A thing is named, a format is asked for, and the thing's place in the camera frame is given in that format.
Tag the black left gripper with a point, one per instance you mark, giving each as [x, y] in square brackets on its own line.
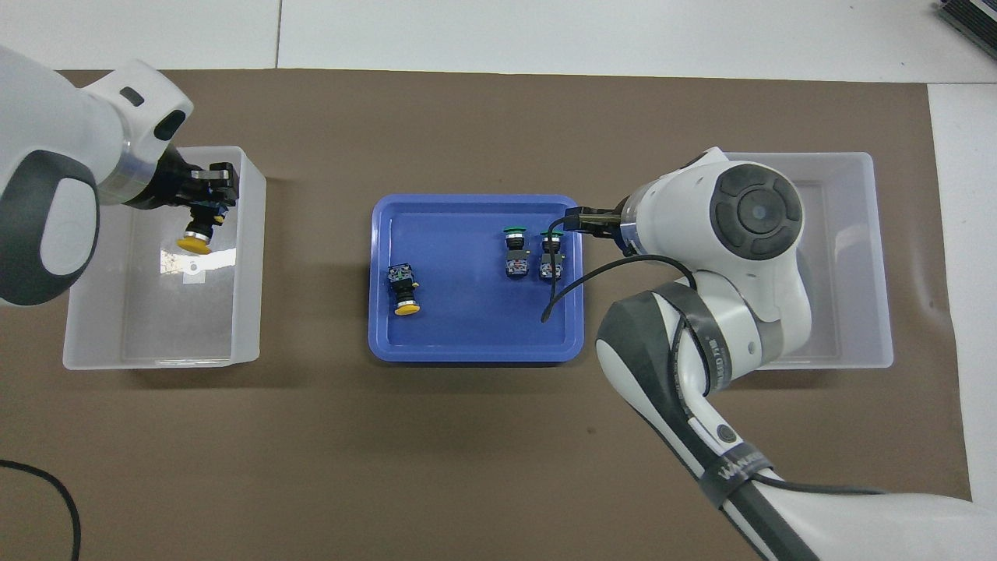
[167, 183]

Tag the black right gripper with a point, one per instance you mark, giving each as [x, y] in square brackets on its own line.
[629, 224]

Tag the yellow push button switch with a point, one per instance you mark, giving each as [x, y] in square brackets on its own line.
[405, 290]
[199, 234]

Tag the green push button switch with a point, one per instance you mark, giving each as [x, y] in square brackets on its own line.
[514, 253]
[551, 261]

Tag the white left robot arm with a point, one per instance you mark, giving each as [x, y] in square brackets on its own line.
[62, 140]

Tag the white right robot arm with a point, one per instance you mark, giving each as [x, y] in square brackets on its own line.
[740, 257]

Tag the small white paper label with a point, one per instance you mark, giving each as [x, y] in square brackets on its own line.
[195, 273]

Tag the translucent white plastic box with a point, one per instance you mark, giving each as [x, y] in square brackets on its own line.
[148, 319]
[857, 257]

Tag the blue plastic tray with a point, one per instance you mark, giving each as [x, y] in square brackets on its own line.
[475, 327]

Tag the brown table mat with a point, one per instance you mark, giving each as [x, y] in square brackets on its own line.
[389, 452]

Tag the dark grey ribbed device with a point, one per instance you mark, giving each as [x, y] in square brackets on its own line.
[970, 15]

